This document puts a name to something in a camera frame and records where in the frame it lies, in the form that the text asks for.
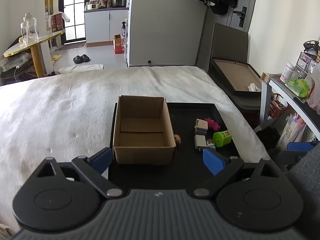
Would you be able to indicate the black door lock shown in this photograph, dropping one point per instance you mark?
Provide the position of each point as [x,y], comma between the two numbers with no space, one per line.
[242,16]

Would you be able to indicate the white plastic bag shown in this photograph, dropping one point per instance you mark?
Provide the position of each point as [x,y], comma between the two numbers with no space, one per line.
[315,92]

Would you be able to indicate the small glass bottle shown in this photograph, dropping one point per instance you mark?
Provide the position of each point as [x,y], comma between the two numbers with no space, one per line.
[24,33]

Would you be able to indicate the large glass bottle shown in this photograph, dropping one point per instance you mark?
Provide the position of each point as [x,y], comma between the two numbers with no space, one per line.
[31,28]

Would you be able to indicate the green toy house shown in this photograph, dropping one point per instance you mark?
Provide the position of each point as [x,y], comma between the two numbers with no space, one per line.
[221,138]

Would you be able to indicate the yellow slipper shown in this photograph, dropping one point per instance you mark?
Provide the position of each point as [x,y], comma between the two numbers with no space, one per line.
[56,57]

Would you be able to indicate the red box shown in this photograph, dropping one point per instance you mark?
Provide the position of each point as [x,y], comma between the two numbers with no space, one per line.
[56,23]

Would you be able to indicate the cardboard box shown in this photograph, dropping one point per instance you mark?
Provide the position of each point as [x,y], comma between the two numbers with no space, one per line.
[142,155]

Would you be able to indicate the black slipper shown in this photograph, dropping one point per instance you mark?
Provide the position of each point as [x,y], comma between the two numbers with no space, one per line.
[85,58]
[77,59]

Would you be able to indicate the white floor mat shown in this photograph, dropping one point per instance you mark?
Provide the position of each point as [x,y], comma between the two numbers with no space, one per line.
[82,68]

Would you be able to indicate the small brown bear figure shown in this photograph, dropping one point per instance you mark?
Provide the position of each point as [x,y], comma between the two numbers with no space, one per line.
[177,139]

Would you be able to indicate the black-framed glass door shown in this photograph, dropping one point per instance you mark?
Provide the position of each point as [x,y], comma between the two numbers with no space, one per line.
[75,10]

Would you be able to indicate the pink toy figure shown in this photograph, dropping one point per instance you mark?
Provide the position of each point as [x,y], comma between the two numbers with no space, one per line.
[212,124]

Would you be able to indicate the white shopping bag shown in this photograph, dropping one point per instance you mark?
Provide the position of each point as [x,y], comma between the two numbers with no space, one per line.
[291,132]

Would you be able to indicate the black tray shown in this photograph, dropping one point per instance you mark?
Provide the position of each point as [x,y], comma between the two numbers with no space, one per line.
[185,120]

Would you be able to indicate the red basket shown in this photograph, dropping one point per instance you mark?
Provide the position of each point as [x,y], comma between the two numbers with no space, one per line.
[277,106]

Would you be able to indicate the orange carton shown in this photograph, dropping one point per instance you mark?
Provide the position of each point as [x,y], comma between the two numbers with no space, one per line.
[118,45]

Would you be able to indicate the small drawer organizer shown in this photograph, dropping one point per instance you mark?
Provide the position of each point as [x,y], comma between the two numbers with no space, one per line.
[306,63]

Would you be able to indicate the white plug charger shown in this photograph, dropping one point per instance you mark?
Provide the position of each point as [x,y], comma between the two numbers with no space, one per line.
[199,142]

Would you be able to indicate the white crumpled tissue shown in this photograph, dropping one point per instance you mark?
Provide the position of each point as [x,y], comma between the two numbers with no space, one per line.
[254,87]

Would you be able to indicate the dark bottle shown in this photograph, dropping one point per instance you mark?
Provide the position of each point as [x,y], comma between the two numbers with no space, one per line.
[123,28]

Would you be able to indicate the white desk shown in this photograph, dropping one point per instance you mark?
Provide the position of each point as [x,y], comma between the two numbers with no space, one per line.
[280,86]

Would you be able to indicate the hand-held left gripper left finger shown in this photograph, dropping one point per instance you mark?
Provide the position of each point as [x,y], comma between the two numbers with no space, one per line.
[103,158]

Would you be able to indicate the green plastic bag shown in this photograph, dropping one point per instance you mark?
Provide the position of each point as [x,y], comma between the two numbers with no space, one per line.
[298,87]

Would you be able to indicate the beige block toy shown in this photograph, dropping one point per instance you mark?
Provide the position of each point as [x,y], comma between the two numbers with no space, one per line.
[201,125]

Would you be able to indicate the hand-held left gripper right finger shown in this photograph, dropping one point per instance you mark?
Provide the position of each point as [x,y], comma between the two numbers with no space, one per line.
[212,161]

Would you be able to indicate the small white teal figure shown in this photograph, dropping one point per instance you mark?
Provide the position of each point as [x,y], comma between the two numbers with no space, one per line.
[211,145]

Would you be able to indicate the white kitchen cabinet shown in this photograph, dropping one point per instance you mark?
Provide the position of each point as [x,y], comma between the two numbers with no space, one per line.
[100,26]

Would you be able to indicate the white kitchen appliance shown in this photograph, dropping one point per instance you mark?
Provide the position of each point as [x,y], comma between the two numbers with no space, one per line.
[92,6]

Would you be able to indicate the black lid with brown inside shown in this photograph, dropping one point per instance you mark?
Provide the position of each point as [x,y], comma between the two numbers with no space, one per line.
[235,73]

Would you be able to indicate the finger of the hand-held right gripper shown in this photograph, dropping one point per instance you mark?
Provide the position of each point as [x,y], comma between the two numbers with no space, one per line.
[300,146]

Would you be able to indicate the round gold-edged table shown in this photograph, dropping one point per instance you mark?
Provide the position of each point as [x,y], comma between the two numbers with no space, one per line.
[37,40]

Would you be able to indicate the white pill jar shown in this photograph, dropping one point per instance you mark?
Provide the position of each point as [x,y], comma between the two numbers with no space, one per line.
[287,72]

